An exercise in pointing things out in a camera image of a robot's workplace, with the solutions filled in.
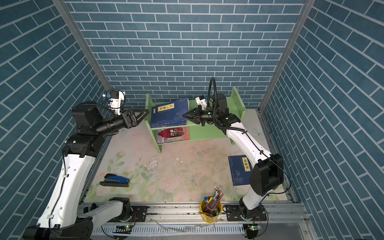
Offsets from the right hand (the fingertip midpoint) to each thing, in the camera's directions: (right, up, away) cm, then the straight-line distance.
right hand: (181, 115), depth 71 cm
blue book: (-6, +1, +5) cm, 8 cm away
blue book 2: (+33, -31, +18) cm, 49 cm away
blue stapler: (-40, -36, +12) cm, 55 cm away
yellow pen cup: (+14, -43, -3) cm, 45 cm away
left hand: (-13, +1, -11) cm, 17 cm away
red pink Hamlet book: (-7, -11, +19) cm, 23 cm away
